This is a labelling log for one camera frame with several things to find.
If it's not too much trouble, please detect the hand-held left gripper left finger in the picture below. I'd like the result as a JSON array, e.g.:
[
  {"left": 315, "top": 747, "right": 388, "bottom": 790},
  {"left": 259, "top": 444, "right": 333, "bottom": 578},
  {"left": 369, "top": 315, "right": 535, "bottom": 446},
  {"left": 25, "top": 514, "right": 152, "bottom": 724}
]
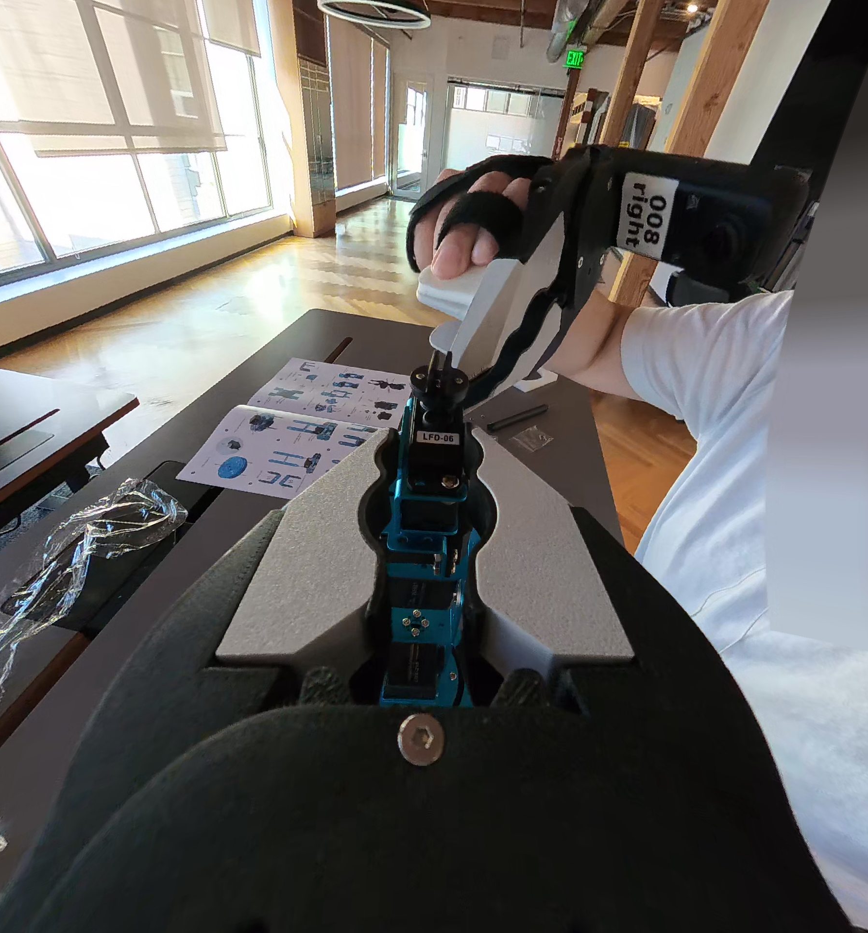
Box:
[{"left": 215, "top": 429, "right": 394, "bottom": 675}]

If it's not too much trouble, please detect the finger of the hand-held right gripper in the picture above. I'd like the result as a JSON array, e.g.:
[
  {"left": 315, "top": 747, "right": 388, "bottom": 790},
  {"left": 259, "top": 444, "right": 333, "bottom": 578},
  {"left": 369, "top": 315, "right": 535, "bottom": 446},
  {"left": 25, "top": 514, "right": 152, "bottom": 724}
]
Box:
[
  {"left": 476, "top": 295, "right": 573, "bottom": 403},
  {"left": 430, "top": 213, "right": 580, "bottom": 369}
]

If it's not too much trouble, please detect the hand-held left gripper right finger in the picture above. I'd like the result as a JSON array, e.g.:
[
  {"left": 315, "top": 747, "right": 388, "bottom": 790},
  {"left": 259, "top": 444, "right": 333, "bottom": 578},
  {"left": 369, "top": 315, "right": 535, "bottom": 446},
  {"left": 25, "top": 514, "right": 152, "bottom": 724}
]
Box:
[{"left": 469, "top": 426, "right": 635, "bottom": 677}]

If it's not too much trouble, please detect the black electric screwdriver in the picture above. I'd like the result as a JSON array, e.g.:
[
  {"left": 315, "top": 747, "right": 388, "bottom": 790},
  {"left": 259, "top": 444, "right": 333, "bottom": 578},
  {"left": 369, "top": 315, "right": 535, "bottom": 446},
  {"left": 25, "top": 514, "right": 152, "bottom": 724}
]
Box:
[{"left": 485, "top": 403, "right": 550, "bottom": 433}]

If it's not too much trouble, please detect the blue toy robot arm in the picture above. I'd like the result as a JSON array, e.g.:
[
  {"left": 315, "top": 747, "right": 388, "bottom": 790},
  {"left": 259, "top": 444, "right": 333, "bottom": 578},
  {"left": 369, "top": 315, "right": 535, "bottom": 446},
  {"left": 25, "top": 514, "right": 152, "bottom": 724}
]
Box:
[{"left": 379, "top": 352, "right": 483, "bottom": 709}]

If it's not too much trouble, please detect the person's right forearm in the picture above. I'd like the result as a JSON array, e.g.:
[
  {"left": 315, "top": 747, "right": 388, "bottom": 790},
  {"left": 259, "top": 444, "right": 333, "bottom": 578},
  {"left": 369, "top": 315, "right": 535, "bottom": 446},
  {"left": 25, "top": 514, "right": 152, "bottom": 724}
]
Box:
[{"left": 546, "top": 295, "right": 690, "bottom": 421}]

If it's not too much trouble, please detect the dark grey desk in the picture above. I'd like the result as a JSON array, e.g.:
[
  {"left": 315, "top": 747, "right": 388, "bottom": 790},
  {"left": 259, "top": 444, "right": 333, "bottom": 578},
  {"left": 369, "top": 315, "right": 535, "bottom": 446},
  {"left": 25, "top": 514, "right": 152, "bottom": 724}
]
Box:
[{"left": 0, "top": 308, "right": 626, "bottom": 883}]

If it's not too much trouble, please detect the grey wood-edged desk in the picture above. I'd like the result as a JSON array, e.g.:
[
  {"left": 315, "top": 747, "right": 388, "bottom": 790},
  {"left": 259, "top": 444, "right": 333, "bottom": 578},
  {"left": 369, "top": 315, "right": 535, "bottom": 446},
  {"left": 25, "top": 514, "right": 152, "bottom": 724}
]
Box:
[{"left": 0, "top": 362, "right": 140, "bottom": 529}]

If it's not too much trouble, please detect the person's right hand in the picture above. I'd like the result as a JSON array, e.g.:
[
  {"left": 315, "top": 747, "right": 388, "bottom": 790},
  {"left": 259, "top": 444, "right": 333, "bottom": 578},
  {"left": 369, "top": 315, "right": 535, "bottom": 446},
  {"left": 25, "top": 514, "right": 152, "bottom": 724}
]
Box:
[{"left": 430, "top": 168, "right": 533, "bottom": 281}]

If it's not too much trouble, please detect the printed instruction booklet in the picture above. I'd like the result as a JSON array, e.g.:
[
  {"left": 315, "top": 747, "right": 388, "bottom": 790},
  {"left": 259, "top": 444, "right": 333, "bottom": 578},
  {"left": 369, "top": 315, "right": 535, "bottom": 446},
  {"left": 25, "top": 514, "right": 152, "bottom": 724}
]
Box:
[{"left": 176, "top": 356, "right": 415, "bottom": 501}]

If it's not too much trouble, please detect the person's white shirt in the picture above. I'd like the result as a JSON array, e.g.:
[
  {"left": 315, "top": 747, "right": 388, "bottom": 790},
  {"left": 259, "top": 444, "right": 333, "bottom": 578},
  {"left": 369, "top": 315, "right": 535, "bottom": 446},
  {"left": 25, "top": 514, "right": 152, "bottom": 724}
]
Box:
[{"left": 618, "top": 290, "right": 868, "bottom": 933}]

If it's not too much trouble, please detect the crumpled clear plastic wrap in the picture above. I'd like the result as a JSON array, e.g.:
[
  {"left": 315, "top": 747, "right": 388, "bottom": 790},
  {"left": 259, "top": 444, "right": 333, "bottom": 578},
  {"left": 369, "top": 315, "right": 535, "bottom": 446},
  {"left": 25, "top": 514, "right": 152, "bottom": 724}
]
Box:
[{"left": 0, "top": 477, "right": 189, "bottom": 739}]

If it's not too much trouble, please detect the beige roller blind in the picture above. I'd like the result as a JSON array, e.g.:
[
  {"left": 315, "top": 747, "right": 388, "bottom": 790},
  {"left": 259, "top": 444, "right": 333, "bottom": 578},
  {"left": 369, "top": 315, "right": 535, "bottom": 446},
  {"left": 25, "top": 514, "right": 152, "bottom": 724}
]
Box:
[{"left": 36, "top": 0, "right": 261, "bottom": 159}]

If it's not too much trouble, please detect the large side window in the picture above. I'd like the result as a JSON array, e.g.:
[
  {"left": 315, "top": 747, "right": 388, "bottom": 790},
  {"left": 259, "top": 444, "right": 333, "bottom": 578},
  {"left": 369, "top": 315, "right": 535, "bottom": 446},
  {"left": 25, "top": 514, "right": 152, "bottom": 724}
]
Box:
[{"left": 0, "top": 0, "right": 274, "bottom": 281}]

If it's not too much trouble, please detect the wooden post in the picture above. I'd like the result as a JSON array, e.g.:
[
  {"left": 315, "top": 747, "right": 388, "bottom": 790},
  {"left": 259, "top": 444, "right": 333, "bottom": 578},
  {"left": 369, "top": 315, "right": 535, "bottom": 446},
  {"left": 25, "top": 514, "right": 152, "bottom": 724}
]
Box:
[
  {"left": 663, "top": 0, "right": 770, "bottom": 157},
  {"left": 600, "top": 0, "right": 669, "bottom": 307}
]

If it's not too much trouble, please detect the ring ceiling lamp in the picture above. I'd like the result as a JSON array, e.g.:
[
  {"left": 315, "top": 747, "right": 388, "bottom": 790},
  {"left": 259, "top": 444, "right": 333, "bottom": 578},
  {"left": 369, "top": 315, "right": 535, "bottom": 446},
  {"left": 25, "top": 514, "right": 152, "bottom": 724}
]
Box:
[{"left": 317, "top": 0, "right": 432, "bottom": 31}]

